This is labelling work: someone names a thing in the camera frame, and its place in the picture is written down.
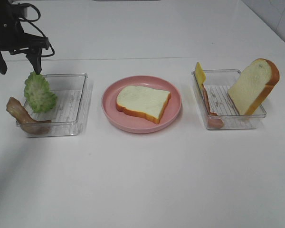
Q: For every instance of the red bacon strip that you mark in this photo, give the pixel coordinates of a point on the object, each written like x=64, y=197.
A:
x=215, y=123

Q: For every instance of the green lettuce leaf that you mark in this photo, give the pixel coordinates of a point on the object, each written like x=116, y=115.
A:
x=38, y=94

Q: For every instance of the left clear plastic tray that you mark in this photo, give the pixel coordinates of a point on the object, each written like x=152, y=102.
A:
x=70, y=114

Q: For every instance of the white bread slice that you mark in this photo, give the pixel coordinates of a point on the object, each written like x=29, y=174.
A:
x=143, y=102

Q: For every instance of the clear plastic tray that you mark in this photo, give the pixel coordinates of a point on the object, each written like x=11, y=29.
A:
x=217, y=84
x=70, y=114

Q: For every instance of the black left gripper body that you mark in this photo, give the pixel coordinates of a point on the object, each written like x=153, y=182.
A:
x=12, y=36

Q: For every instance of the yellow cheese slice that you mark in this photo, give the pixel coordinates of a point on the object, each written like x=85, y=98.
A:
x=200, y=75

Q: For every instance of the pink round plate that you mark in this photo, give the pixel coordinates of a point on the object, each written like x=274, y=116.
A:
x=136, y=124

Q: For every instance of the right clear plastic tray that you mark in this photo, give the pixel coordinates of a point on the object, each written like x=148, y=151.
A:
x=217, y=84

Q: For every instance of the brown bacon strip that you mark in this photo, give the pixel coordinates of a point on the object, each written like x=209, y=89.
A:
x=27, y=123

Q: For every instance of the thick bread slice right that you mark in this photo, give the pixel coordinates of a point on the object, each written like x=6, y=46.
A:
x=253, y=86

